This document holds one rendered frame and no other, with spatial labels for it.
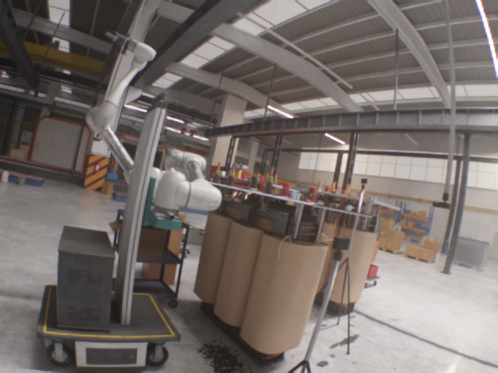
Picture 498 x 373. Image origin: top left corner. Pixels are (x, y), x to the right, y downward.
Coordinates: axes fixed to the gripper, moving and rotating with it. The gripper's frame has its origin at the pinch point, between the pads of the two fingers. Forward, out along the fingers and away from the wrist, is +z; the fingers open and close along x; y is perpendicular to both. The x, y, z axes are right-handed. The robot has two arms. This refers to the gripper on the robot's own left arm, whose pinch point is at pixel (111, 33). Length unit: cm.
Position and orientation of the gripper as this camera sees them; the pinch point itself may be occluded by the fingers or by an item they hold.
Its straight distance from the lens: 219.0
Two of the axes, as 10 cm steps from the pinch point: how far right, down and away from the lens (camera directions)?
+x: 1.4, 5.5, -8.2
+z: -8.0, -4.3, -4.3
